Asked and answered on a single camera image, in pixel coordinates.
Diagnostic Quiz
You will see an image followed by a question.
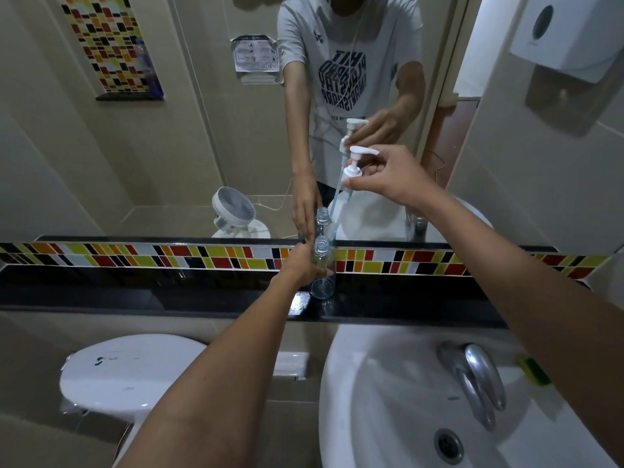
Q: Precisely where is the green sponge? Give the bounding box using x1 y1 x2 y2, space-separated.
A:
516 354 552 387

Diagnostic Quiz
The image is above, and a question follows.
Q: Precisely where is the person's right hand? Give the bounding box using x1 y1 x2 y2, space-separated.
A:
343 144 440 216

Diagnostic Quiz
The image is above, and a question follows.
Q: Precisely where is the metal sink drain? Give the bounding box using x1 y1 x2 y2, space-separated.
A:
433 428 465 466

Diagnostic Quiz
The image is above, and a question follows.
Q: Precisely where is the person's left forearm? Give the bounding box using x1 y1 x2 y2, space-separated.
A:
116 277 299 468

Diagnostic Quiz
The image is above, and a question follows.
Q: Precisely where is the person's left hand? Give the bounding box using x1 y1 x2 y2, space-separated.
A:
273 242 335 291

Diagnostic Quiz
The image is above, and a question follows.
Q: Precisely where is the black stone ledge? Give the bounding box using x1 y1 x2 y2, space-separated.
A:
0 236 592 330

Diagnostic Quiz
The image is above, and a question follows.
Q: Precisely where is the clear plastic bottle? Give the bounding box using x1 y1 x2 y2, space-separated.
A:
310 235 337 301

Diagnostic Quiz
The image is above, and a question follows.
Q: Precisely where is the white paper towel dispenser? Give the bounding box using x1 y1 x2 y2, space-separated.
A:
509 0 624 85

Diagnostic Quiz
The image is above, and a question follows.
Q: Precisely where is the chrome faucet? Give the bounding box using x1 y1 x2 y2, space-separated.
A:
436 340 507 433

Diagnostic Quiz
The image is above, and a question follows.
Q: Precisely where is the white ceramic sink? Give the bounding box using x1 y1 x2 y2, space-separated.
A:
319 324 621 468

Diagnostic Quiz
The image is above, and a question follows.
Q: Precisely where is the white pump dispenser head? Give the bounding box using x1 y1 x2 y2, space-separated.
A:
328 145 380 240

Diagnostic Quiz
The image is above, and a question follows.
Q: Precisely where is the person's right forearm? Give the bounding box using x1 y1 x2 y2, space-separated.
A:
423 189 624 466

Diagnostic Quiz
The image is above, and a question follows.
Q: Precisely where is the white toilet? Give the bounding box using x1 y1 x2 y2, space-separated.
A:
58 334 311 468

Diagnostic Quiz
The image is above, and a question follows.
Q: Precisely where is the wall mirror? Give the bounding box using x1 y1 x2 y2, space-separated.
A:
0 0 494 245

